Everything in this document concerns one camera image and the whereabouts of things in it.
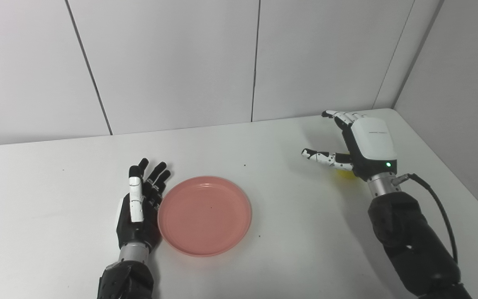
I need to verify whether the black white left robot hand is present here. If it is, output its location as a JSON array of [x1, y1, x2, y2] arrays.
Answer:
[[116, 158, 172, 252]]

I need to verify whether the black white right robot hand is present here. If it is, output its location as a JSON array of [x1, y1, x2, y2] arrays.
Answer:
[[301, 110, 398, 182]]

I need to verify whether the yellow lemon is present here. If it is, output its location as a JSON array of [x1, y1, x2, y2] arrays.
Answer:
[[334, 164, 360, 180]]

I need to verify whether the pink round plate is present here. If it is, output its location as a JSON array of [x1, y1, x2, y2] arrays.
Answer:
[[157, 176, 252, 257]]

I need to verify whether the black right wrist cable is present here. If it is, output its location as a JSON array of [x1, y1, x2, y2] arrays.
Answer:
[[393, 173, 459, 265]]

